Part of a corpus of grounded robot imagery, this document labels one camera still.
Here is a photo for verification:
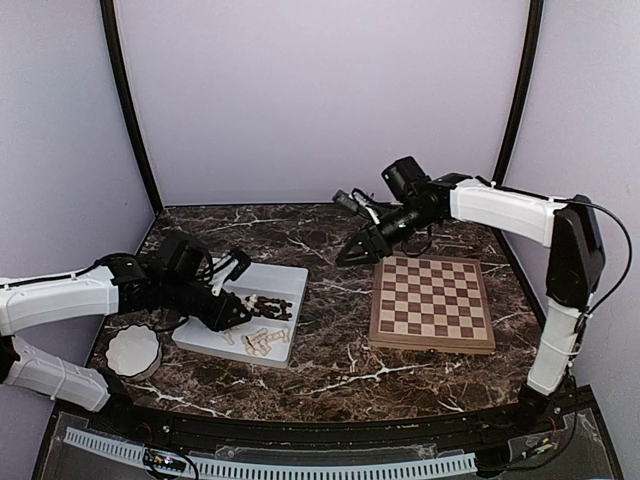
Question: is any white slotted cable duct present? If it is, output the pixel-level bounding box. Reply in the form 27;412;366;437
63;427;477;479

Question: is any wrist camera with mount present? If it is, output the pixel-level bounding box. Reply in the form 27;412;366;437
209;247;252;296
332;188;383;225

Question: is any dark brown chess piece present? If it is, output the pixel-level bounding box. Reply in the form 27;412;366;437
254;296;293;314
259;309;292;321

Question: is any white scalloped ceramic bowl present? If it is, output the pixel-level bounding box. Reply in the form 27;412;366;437
105;325;162;382

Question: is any white divided plastic tray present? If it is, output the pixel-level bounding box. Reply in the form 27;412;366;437
172;263;309;369

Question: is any black curved front rail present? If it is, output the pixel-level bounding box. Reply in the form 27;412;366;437
94;384;591;454

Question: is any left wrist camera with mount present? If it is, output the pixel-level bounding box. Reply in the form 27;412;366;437
209;247;252;296

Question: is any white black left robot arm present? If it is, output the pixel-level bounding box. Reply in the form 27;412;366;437
1;249;251;436

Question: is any black frame post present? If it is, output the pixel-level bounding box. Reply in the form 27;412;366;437
99;0;164;216
492;0;544;184

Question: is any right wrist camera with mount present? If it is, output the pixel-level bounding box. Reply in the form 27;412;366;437
332;188;383;225

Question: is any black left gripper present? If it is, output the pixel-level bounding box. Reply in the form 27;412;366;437
161;275;251;332

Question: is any black left frame post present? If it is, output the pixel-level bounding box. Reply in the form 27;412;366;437
99;0;164;216

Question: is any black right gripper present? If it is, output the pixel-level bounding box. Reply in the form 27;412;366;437
336;201;438;266

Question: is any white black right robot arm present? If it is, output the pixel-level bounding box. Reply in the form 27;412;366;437
332;171;605;434

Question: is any wooden chess board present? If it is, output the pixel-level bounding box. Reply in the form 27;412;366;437
369;254;496;355

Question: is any cream white chess piece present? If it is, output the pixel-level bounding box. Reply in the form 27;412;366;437
248;328;291;343
222;334;235;346
242;336;272;357

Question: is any black right frame post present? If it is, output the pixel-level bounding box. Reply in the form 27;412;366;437
492;0;544;184

